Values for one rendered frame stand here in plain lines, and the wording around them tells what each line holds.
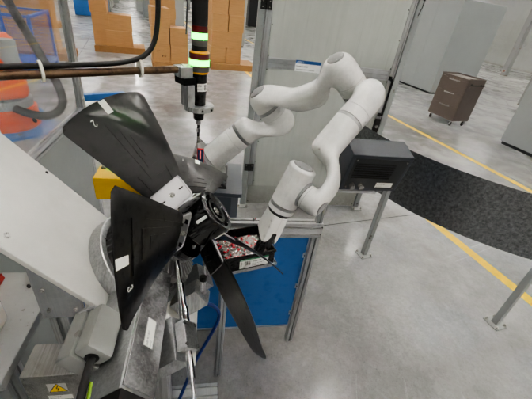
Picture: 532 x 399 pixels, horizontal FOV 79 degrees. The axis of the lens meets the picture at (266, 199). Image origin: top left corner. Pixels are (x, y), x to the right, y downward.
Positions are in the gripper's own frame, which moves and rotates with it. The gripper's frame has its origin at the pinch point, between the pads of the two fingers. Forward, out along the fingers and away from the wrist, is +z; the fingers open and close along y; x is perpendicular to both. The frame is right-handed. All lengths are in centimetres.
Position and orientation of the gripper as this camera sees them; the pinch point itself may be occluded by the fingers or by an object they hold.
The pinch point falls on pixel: (260, 246)
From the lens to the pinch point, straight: 108.4
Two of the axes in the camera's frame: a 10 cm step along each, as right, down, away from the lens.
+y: 1.5, 5.3, -8.3
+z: -4.1, 8.0, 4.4
